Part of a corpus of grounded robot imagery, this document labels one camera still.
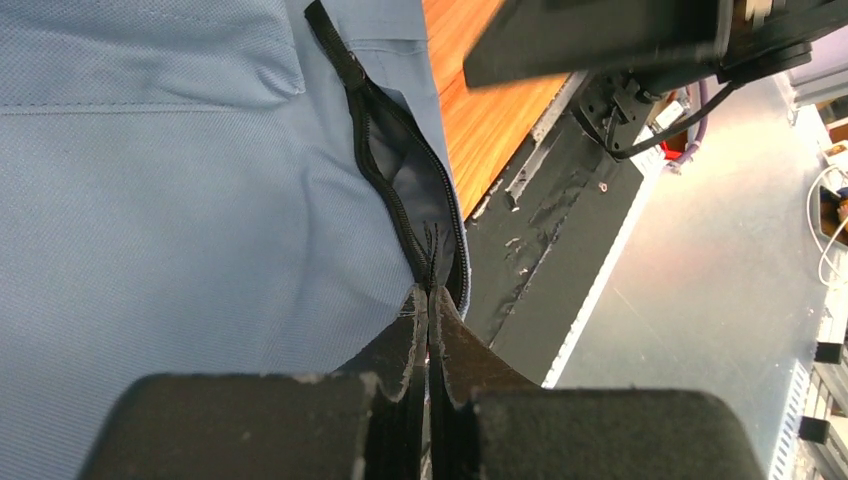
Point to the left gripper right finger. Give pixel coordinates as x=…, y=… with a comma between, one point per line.
x=490, y=422

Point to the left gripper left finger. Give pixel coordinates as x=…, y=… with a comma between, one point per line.
x=362, y=421

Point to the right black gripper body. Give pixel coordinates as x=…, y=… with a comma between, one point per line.
x=536, y=38

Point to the blue-grey fabric backpack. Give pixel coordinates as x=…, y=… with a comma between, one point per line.
x=185, y=189

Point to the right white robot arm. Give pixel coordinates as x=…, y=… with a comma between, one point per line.
x=766, y=38

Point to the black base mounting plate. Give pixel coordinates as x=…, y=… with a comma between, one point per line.
x=538, y=241

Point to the aluminium front frame rail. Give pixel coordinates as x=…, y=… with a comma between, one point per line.
x=812, y=436

